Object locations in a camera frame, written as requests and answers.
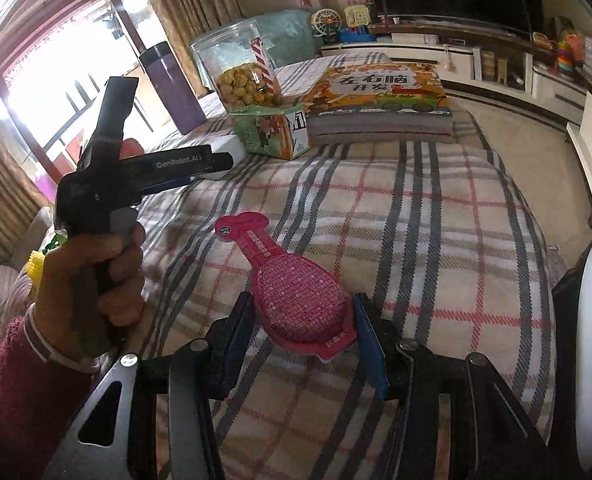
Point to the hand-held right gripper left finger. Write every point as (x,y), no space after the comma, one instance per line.
(228,355)

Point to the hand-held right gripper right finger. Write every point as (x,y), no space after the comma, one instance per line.
(373,355)

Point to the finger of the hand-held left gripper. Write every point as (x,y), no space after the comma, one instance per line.
(175,162)
(165,185)

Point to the white box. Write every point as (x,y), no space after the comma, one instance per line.
(237,149)

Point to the pink blister package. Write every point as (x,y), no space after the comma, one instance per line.
(296,290)

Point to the person's left forearm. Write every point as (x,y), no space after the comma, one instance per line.
(20,400)

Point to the person's left hand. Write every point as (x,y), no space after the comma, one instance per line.
(58,300)

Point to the purple thermos bottle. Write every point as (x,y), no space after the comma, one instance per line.
(173,90)

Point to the small green carton box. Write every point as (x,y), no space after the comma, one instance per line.
(268,132)

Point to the beige checked curtain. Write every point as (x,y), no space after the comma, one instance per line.
(195,0)
(0,185)

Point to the yellow plastic toy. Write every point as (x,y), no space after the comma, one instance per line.
(35,267)

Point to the clear plastic snack jar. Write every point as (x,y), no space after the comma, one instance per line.
(238,67)

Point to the balcony glass door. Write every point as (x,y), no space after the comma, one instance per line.
(50,85)

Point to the plaid blanket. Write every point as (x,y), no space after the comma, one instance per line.
(416,220)

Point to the teal cloth covered furniture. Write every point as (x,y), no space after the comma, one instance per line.
(286,30)

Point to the small white desk fan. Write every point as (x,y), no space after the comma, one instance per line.
(326,25)

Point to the stack of thin books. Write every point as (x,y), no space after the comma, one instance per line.
(381,127)

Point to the orange cartoon cover book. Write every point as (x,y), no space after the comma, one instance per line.
(376,90)

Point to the blue toy tray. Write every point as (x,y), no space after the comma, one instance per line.
(356,36)

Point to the colourful toy house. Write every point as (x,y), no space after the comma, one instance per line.
(357,7)

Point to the white television cabinet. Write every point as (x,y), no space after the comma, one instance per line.
(426,67)

